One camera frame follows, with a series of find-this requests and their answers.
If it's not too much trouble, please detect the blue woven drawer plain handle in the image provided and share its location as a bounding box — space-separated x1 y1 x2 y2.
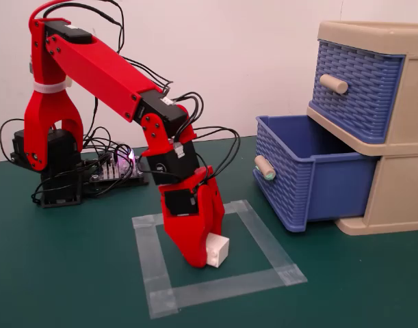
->
308 38 406 145

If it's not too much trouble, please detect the beige plastic drawer cabinet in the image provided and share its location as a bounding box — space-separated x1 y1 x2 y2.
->
306 20 418 236

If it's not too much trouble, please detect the white cube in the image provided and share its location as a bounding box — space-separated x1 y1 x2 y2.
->
205 232 231 269

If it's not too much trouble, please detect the motor controller circuit board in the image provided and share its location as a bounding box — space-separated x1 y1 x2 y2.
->
82 145 150 193

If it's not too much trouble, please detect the red gripper black motor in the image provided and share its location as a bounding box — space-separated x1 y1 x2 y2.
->
159 165 226 270

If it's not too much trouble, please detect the black motor cable bundle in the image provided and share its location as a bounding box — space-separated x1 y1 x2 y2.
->
0 0 243 203

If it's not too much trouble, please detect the blue woven drawer taped handle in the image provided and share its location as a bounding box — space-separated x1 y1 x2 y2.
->
252 114 381 234

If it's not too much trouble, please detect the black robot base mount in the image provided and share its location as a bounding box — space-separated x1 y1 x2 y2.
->
10 128 83 208

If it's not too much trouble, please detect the translucent tape strip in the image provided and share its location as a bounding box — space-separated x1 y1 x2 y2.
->
131 215 179 320
131 199 251 230
148 265 309 319
230 200 309 287

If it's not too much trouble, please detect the beige cylindrical drawer handle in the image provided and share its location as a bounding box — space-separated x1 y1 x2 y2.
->
319 74 350 94

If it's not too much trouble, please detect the white zip tie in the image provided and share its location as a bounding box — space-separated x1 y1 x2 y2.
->
31 79 68 94

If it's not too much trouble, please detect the beige handle with green tape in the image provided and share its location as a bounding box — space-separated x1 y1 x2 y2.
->
253 154 276 182

